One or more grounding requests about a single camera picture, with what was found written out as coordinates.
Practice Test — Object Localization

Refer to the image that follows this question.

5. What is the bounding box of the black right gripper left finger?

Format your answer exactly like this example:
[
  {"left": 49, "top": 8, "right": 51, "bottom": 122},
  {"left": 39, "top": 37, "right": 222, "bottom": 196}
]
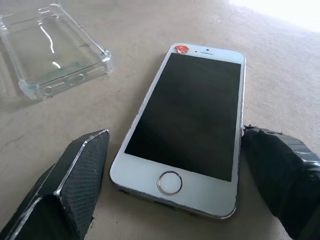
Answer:
[{"left": 0, "top": 129, "right": 111, "bottom": 240}]

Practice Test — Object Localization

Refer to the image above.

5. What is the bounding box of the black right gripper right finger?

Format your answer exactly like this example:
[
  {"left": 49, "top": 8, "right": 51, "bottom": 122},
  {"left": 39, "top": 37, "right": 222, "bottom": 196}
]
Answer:
[{"left": 241, "top": 124, "right": 320, "bottom": 240}]

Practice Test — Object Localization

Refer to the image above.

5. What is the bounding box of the white smartphone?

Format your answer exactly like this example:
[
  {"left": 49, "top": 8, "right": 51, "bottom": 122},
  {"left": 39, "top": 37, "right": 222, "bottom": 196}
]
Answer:
[{"left": 109, "top": 43, "right": 247, "bottom": 220}]

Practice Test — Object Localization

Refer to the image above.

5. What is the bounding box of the red sticker on smartphone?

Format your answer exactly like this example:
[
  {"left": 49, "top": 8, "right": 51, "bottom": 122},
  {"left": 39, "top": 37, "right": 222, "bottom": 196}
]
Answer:
[{"left": 174, "top": 44, "right": 190, "bottom": 54}]

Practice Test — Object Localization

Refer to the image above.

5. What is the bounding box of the clear plastic phone case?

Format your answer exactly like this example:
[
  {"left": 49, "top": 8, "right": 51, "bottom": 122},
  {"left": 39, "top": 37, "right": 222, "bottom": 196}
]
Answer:
[{"left": 0, "top": 3, "right": 113, "bottom": 100}]

